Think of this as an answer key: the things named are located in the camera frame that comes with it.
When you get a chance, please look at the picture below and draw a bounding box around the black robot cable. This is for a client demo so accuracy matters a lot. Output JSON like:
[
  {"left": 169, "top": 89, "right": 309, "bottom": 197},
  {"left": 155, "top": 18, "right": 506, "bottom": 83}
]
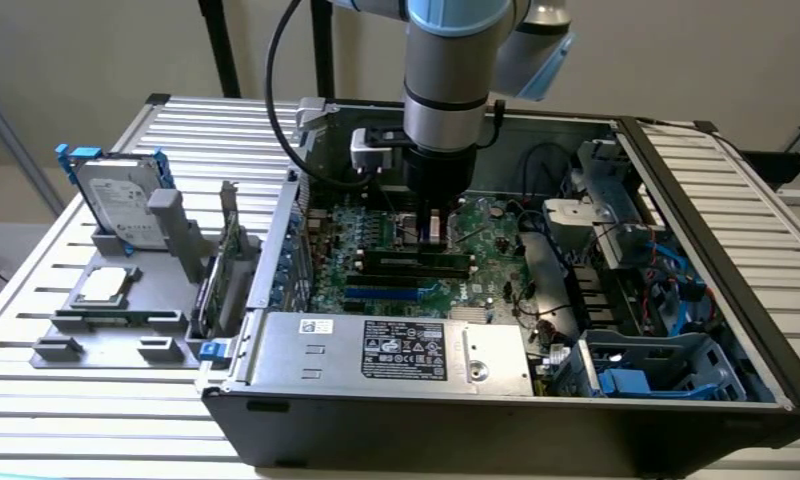
[{"left": 263, "top": 0, "right": 382, "bottom": 187}]

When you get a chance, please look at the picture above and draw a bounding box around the black RAM slot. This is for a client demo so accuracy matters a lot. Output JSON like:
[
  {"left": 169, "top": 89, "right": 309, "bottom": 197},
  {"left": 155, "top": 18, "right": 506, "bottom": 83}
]
[{"left": 357, "top": 259, "right": 470, "bottom": 281}]

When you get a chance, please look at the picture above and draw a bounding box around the green motherboard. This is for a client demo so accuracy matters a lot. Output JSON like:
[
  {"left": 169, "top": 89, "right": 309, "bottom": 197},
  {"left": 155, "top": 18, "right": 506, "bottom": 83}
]
[{"left": 273, "top": 191, "right": 578, "bottom": 346}]

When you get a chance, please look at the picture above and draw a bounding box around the silver metal drive cage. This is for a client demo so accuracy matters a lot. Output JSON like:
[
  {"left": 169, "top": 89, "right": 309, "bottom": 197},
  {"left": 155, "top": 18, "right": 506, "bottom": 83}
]
[{"left": 541, "top": 138, "right": 669, "bottom": 272}]

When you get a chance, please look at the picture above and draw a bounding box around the blue SATA wire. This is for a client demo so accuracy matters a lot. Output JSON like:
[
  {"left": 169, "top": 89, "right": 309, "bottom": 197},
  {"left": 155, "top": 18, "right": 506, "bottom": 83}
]
[{"left": 645, "top": 238, "right": 714, "bottom": 321}]

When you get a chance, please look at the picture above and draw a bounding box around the green graphics card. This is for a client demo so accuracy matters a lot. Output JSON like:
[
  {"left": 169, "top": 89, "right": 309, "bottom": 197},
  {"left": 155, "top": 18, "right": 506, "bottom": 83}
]
[{"left": 190, "top": 180, "right": 249, "bottom": 337}]

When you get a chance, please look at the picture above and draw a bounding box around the black cable on table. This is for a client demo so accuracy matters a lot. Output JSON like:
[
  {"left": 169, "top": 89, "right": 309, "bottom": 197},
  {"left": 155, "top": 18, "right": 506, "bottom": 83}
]
[{"left": 633, "top": 116, "right": 779, "bottom": 192}]

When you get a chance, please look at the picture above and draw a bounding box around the silver hard disk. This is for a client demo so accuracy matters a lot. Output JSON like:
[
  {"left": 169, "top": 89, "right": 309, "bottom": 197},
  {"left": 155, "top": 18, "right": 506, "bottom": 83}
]
[{"left": 73, "top": 157, "right": 167, "bottom": 251}]

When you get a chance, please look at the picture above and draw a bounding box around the grey parts rack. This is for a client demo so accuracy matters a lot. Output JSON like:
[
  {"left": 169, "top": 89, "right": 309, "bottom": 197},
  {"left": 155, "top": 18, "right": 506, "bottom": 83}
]
[{"left": 30, "top": 180, "right": 262, "bottom": 372}]

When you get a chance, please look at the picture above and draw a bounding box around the black frame post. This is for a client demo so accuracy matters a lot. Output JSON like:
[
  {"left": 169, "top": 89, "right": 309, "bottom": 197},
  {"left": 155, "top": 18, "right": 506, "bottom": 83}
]
[
  {"left": 308, "top": 0, "right": 338, "bottom": 100},
  {"left": 195, "top": 0, "right": 242, "bottom": 99}
]

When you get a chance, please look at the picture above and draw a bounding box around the blue disk carrier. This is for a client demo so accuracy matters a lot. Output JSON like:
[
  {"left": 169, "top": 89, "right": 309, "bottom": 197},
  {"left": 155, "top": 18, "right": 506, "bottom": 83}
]
[{"left": 54, "top": 143, "right": 177, "bottom": 257}]

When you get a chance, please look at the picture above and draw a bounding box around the black open PC case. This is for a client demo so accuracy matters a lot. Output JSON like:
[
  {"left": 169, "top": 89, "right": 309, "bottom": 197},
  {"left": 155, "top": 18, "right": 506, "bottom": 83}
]
[{"left": 195, "top": 98, "right": 800, "bottom": 469}]

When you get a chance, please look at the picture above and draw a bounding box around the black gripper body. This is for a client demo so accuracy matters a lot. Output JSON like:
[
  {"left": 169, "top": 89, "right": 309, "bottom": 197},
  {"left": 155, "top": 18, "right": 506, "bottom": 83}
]
[{"left": 401, "top": 146, "right": 480, "bottom": 202}]

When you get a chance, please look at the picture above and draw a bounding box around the small silver heatsink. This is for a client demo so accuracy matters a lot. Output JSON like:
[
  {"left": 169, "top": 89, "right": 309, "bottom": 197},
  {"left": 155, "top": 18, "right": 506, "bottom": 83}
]
[{"left": 448, "top": 306, "right": 493, "bottom": 327}]

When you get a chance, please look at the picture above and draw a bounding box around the silver power supply unit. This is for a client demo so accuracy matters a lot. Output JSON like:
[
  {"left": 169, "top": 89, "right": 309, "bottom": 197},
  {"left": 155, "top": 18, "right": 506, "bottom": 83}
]
[{"left": 227, "top": 311, "right": 536, "bottom": 399}]

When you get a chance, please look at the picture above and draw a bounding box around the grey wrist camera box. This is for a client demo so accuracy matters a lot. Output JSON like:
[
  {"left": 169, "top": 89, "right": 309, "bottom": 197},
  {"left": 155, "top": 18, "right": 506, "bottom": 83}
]
[{"left": 348, "top": 127, "right": 409, "bottom": 174}]

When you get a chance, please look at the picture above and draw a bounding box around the blue case latch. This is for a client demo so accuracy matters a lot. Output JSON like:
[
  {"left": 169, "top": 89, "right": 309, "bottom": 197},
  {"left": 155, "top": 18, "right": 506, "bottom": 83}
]
[{"left": 198, "top": 338, "right": 230, "bottom": 362}]

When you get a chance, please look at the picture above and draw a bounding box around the silver CPU chip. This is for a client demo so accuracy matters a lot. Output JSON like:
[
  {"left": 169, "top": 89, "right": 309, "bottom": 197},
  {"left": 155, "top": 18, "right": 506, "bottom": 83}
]
[{"left": 78, "top": 266, "right": 139, "bottom": 304}]

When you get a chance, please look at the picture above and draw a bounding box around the black fan shroud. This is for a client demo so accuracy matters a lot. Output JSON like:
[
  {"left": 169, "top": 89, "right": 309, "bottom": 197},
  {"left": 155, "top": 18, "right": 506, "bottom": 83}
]
[{"left": 517, "top": 231, "right": 582, "bottom": 342}]

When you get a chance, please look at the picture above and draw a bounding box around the black expansion slot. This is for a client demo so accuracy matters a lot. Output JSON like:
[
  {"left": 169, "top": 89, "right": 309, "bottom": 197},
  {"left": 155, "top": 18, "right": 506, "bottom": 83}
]
[{"left": 342, "top": 273, "right": 461, "bottom": 292}]

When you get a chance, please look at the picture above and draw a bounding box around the grey and blue disk bay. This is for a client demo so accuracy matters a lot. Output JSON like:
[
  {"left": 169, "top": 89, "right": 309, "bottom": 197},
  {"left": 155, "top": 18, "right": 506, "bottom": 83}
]
[{"left": 550, "top": 327, "right": 753, "bottom": 402}]

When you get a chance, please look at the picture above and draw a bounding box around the blue expansion slot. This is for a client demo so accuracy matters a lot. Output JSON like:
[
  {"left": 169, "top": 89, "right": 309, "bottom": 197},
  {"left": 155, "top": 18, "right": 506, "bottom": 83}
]
[{"left": 344, "top": 283, "right": 442, "bottom": 303}]

